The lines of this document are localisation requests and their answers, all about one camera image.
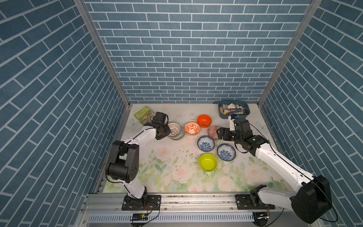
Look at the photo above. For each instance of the red geometric pattern bowl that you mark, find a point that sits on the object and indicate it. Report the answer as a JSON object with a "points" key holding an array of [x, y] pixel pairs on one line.
{"points": [[212, 132]]}

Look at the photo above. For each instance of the right circuit board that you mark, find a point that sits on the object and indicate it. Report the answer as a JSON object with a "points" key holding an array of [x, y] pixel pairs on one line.
{"points": [[260, 219]]}

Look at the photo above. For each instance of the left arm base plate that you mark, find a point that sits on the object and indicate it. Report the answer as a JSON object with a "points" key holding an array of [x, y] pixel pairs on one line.
{"points": [[146, 203]]}

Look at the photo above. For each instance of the orange floral bowl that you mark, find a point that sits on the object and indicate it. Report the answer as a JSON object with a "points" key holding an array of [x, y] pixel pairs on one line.
{"points": [[192, 128]]}

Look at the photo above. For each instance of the teal plastic bin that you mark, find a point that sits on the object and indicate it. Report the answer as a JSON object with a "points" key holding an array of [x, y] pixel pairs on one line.
{"points": [[242, 103]]}

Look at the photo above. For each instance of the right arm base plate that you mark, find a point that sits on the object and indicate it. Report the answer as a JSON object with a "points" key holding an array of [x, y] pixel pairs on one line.
{"points": [[250, 202]]}

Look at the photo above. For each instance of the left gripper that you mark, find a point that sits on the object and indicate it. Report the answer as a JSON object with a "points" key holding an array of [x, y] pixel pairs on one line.
{"points": [[165, 125]]}

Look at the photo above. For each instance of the green patterned bowl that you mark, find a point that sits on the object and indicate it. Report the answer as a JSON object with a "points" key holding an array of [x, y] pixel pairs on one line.
{"points": [[180, 136]]}

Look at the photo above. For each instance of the dark red lattice bowl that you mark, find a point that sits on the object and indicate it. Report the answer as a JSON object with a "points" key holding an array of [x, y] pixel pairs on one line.
{"points": [[175, 129]]}

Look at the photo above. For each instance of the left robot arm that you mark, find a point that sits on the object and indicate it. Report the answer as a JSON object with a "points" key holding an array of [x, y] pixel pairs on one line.
{"points": [[123, 162]]}

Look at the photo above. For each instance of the blue floral bowl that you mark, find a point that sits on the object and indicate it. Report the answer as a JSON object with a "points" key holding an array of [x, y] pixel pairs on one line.
{"points": [[206, 144], [226, 152]]}

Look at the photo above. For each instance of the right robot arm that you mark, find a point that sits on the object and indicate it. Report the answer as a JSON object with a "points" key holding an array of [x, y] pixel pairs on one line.
{"points": [[311, 195]]}

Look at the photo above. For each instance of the blue floral bowl left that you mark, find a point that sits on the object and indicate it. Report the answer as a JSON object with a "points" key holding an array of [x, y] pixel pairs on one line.
{"points": [[206, 144]]}

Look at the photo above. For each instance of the left circuit board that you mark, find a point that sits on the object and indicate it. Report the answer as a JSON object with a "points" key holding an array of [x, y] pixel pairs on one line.
{"points": [[139, 217]]}

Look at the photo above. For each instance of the aluminium rail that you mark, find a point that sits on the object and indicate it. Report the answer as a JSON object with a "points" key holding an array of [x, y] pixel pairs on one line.
{"points": [[171, 202]]}

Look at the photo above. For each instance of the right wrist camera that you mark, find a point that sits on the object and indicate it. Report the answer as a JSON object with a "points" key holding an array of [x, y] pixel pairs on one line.
{"points": [[231, 119]]}

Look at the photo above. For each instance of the lime green bowl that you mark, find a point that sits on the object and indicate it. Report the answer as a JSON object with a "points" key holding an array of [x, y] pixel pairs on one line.
{"points": [[208, 162]]}

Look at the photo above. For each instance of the circuit board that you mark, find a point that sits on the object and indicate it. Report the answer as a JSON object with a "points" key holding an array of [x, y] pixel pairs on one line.
{"points": [[260, 219], [139, 217]]}

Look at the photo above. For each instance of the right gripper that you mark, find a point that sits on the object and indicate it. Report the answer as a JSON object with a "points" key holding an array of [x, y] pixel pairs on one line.
{"points": [[226, 130]]}

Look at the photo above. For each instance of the blue floral bowl right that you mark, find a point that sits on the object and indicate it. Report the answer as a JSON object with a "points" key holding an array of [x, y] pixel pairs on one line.
{"points": [[226, 152]]}

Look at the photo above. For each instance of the art supplies in bin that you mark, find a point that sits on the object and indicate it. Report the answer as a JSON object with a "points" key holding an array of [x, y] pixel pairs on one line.
{"points": [[232, 109]]}

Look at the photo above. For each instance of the plain orange bowl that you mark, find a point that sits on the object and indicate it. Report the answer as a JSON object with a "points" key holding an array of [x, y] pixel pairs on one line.
{"points": [[204, 121]]}

